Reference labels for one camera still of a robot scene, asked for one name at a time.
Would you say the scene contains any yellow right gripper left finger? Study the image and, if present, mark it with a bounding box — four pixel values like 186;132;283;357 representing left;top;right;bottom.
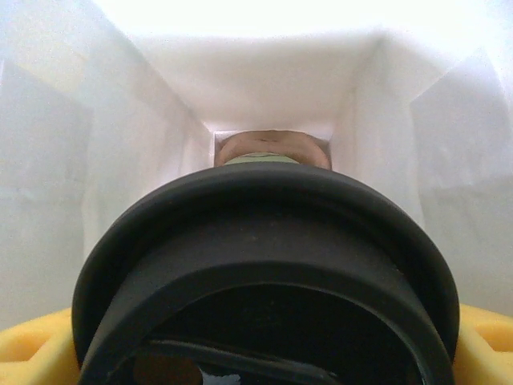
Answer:
0;307;86;385

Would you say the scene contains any landscape print paper bag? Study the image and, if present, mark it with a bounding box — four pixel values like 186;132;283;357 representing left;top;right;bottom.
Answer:
0;0;513;385

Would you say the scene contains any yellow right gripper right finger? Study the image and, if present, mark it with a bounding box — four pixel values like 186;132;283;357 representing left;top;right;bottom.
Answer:
451;302;513;385

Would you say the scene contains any green paper coffee cup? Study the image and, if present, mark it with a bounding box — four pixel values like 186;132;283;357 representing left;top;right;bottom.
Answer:
222;152;302;168

